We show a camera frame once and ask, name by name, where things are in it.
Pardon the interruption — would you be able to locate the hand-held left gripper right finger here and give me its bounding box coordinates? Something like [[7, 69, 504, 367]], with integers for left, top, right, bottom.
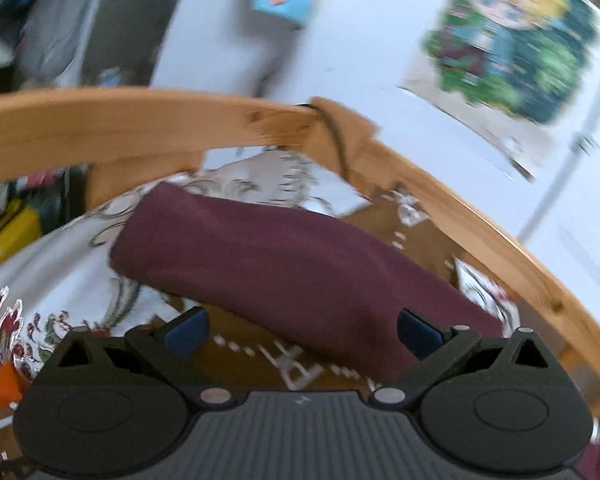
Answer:
[[372, 308, 564, 408]]

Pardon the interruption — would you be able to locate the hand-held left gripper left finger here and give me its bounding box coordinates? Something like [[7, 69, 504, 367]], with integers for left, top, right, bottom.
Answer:
[[44, 306, 235, 408]]

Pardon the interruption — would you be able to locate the maroon shirt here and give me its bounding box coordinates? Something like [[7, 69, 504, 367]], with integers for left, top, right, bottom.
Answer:
[[109, 181, 506, 383]]

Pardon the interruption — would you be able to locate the brown printed blanket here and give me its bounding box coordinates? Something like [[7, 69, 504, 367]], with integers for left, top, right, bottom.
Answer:
[[0, 187, 481, 466]]

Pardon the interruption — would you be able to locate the white floral bed sheet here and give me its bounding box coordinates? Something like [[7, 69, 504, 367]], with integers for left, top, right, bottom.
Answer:
[[0, 152, 523, 396]]

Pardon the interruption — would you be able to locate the orange cloth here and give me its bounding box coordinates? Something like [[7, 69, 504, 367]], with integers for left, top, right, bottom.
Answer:
[[0, 361, 32, 419]]

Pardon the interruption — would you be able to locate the yellow case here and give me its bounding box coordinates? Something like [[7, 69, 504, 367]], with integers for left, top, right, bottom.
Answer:
[[0, 199, 44, 272]]

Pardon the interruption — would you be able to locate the dark grey panel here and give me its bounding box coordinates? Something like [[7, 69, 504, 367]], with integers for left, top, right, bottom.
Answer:
[[81, 0, 197, 87]]

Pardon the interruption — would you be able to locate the grey hanging cloth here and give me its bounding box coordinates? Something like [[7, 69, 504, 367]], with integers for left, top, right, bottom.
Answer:
[[16, 0, 97, 87]]

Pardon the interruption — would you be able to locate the white wall conduit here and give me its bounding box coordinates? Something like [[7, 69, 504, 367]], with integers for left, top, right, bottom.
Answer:
[[516, 5, 600, 244]]

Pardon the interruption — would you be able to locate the wooden bed frame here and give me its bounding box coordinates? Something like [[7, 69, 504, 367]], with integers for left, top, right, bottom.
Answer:
[[0, 86, 600, 426]]

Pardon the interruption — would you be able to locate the cartoon figure wall poster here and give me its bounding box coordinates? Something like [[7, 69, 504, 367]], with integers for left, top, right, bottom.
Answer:
[[399, 0, 600, 182]]

